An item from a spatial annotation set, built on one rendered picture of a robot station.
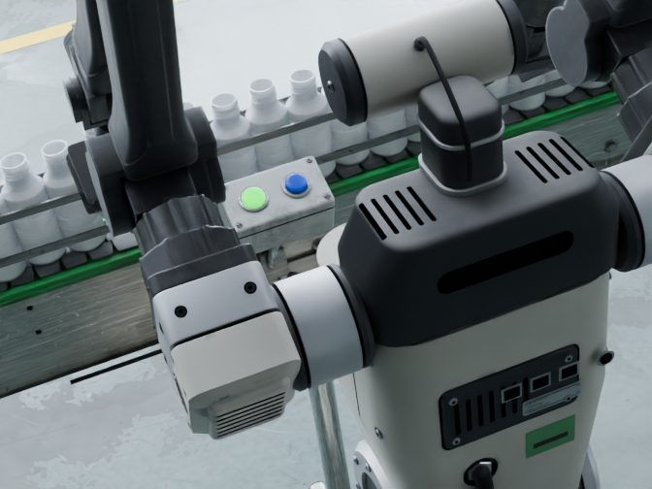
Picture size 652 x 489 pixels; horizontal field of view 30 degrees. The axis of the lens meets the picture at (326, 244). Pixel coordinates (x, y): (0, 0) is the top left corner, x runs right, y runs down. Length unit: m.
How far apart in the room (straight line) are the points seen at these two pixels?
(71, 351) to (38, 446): 1.13
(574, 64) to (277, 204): 0.56
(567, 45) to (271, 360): 0.44
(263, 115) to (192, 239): 0.76
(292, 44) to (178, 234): 3.19
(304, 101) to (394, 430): 0.76
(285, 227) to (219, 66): 2.52
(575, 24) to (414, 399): 0.37
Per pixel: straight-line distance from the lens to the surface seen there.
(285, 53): 4.10
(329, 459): 2.20
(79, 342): 1.81
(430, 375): 1.01
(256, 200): 1.58
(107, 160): 1.00
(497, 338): 1.02
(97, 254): 1.74
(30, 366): 1.82
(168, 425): 2.87
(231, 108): 1.69
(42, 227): 1.71
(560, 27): 1.17
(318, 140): 1.75
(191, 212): 0.99
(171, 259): 0.96
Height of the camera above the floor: 2.06
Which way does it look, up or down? 39 degrees down
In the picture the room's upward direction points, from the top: 9 degrees counter-clockwise
